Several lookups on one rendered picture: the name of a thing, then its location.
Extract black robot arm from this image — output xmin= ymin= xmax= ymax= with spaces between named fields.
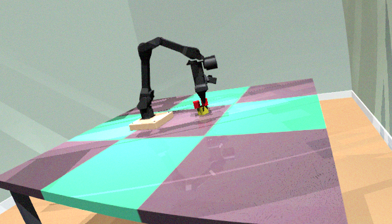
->
xmin=136 ymin=37 xmax=218 ymax=120

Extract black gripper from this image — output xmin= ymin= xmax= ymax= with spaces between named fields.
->
xmin=192 ymin=71 xmax=208 ymax=103

